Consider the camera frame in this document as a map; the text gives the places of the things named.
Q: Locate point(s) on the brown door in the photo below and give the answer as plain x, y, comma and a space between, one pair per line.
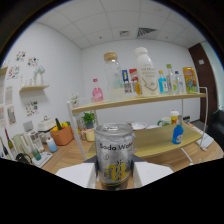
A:
204, 80

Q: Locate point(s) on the black chair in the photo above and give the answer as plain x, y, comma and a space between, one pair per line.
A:
218, 126

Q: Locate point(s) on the white countertop appliance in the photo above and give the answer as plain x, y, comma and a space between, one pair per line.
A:
46, 125

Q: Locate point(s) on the amber liquid bottle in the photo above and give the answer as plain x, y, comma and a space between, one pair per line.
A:
138, 89

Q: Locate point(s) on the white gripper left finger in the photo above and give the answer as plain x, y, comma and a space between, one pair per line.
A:
76, 173

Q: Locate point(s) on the blue bottle with yellow cap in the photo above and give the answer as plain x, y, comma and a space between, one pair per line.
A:
162, 85

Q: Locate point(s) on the yellow printed drink can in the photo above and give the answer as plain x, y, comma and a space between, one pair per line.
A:
190, 80

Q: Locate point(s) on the clear bottle with green cap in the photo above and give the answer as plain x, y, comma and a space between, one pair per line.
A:
171, 83

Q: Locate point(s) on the pink liquid bottle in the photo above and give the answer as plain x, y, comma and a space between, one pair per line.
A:
97, 93

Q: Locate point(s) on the red wall poster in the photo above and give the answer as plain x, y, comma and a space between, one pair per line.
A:
133, 75

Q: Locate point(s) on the white cloth bag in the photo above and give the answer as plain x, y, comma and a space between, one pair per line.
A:
204, 139

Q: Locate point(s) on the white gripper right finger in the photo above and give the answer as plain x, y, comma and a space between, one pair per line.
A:
151, 171

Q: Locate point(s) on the black kettle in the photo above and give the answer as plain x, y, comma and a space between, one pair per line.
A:
23, 158

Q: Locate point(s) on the small clear bottle blue cap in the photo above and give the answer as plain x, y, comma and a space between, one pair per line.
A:
181, 85

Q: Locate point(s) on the pale yellow cup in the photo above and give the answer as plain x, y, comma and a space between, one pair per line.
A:
89, 135

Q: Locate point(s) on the orange basket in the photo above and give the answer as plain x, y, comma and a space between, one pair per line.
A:
62, 136

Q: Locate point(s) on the white figurine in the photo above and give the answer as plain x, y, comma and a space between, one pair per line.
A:
39, 75

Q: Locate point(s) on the small green cup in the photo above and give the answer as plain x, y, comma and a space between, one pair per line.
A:
36, 155

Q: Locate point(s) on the white bowl with pink rim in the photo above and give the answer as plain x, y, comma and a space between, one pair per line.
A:
139, 125

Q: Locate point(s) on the green potted plant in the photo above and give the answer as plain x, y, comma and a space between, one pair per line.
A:
88, 118

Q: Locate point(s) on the wooden wall shelf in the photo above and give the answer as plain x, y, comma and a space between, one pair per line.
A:
33, 88

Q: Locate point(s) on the two-tier wooden shelf rack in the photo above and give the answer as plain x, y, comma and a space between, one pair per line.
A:
160, 137

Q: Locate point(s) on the white tray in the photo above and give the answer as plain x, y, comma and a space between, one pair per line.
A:
42, 160

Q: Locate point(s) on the large white plastic bottle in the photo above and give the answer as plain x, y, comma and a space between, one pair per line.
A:
146, 75

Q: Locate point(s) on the blue bottle with silver cap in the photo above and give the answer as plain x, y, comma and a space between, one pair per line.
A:
177, 134

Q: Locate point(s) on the green and white mug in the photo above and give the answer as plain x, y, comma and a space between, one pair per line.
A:
165, 121

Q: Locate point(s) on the dark wine bottle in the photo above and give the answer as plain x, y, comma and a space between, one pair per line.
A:
11, 146

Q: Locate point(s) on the glass jar with wooden lid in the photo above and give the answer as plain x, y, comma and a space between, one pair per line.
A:
113, 86

